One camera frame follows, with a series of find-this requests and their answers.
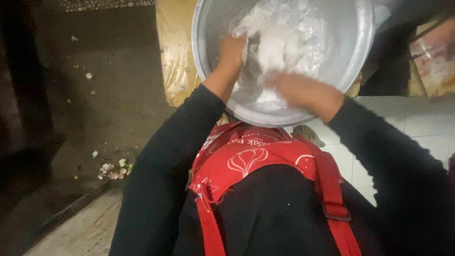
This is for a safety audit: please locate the pile of eggshell scraps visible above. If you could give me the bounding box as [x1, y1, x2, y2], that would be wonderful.
[92, 151, 135, 180]

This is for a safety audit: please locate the patterned sack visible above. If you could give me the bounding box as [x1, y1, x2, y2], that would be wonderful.
[407, 19, 455, 98]

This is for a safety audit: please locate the person's left hand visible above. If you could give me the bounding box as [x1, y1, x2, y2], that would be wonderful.
[218, 28, 249, 73]

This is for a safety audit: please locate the person's foot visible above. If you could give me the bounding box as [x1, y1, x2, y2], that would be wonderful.
[292, 124, 326, 148]

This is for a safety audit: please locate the yellow plastic table cover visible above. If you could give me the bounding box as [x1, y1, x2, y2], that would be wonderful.
[155, 0, 202, 107]

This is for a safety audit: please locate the person's right hand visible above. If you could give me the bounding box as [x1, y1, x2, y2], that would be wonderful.
[265, 70, 345, 123]

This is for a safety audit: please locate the large metal mixing bowl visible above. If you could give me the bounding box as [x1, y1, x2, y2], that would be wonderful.
[191, 0, 376, 128]

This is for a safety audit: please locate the red printed apron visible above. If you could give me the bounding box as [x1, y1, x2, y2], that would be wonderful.
[188, 121, 362, 256]

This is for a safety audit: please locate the white flour dough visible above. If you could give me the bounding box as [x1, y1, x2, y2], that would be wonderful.
[227, 0, 329, 111]

